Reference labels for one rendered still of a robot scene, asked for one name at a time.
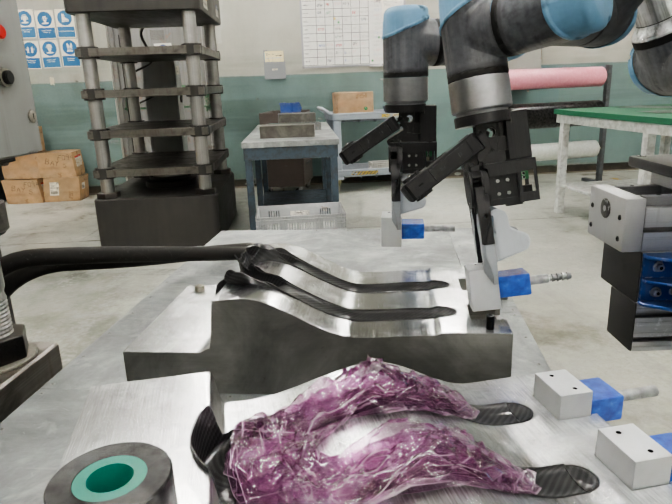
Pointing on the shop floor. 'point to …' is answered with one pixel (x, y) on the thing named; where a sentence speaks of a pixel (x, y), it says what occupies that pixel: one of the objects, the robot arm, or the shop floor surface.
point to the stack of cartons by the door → (46, 177)
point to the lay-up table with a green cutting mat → (620, 115)
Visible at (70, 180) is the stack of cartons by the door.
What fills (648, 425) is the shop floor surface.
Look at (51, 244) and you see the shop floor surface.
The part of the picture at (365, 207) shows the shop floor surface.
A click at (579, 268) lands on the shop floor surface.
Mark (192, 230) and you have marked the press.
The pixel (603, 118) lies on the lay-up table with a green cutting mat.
